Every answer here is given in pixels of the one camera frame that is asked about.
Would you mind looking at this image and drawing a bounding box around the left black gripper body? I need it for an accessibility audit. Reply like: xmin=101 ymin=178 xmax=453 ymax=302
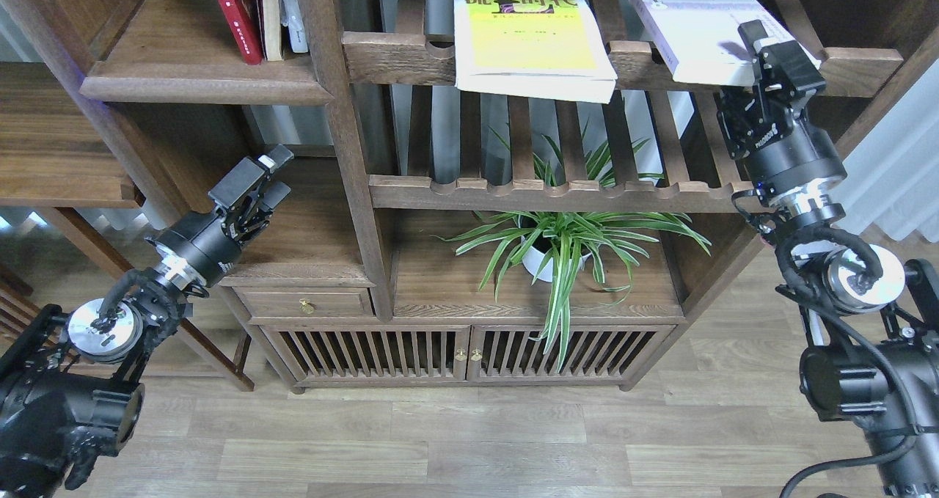
xmin=145 ymin=204 xmax=262 ymax=285

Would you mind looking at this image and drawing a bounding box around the dark wooden bookshelf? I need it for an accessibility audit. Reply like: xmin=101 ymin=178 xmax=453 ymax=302
xmin=0 ymin=0 xmax=939 ymax=395

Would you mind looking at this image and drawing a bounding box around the white curtain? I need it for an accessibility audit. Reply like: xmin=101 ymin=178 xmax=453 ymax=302
xmin=833 ymin=63 xmax=938 ymax=243

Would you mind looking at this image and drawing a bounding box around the white upright book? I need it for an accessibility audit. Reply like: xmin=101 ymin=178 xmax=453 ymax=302
xmin=279 ymin=0 xmax=309 ymax=54

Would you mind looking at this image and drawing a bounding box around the white plant pot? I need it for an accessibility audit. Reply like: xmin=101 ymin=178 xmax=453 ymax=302
xmin=521 ymin=235 xmax=591 ymax=283

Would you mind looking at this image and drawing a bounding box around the small wooden drawer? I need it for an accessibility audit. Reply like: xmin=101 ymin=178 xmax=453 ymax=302
xmin=234 ymin=287 xmax=373 ymax=318

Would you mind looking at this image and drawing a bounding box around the slatted cabinet door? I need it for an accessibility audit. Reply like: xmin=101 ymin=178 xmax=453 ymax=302
xmin=467 ymin=325 xmax=674 ymax=387
xmin=264 ymin=326 xmax=470 ymax=388

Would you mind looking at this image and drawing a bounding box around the red cover book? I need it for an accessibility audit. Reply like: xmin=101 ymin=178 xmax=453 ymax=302
xmin=217 ymin=0 xmax=264 ymax=65

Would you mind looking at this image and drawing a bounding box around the yellow cover book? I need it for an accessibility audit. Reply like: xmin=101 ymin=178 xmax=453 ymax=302
xmin=453 ymin=0 xmax=617 ymax=104

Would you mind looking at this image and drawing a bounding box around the spider plant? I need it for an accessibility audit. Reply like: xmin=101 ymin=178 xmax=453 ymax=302
xmin=439 ymin=124 xmax=712 ymax=373

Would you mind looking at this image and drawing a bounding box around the white purple book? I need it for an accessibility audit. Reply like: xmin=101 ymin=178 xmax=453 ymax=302
xmin=629 ymin=0 xmax=794 ymax=87

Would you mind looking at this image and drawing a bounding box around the left slatted cabinet door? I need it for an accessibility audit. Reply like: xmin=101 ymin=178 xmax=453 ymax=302
xmin=264 ymin=326 xmax=470 ymax=388

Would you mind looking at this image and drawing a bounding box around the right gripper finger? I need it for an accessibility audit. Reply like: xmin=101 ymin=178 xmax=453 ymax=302
xmin=717 ymin=88 xmax=745 ymax=135
xmin=737 ymin=20 xmax=826 ymax=95

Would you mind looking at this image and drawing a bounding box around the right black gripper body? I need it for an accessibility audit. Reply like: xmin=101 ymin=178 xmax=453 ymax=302
xmin=722 ymin=86 xmax=847 ymax=198

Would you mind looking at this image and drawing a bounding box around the right slatted cabinet door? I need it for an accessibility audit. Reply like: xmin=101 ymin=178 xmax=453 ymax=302
xmin=467 ymin=325 xmax=674 ymax=387

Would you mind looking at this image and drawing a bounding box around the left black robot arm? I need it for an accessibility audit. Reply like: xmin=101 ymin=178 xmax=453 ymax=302
xmin=1 ymin=144 xmax=294 ymax=497

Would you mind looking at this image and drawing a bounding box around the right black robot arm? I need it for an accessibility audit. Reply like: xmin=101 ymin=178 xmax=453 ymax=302
xmin=718 ymin=20 xmax=938 ymax=497

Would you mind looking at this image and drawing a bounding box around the brown upright book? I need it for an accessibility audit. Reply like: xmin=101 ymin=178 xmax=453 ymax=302
xmin=258 ymin=0 xmax=284 ymax=62

